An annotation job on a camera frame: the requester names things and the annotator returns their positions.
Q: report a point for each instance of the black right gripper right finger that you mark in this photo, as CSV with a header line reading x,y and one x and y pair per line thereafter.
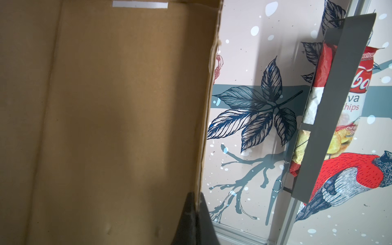
x,y
205,230

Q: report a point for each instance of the brown cardboard box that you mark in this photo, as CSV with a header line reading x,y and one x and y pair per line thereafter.
x,y
104,109

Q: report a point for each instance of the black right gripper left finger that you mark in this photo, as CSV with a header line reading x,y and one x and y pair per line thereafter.
x,y
186,233

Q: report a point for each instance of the black wall basket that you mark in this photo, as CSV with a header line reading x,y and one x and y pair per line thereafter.
x,y
351,39

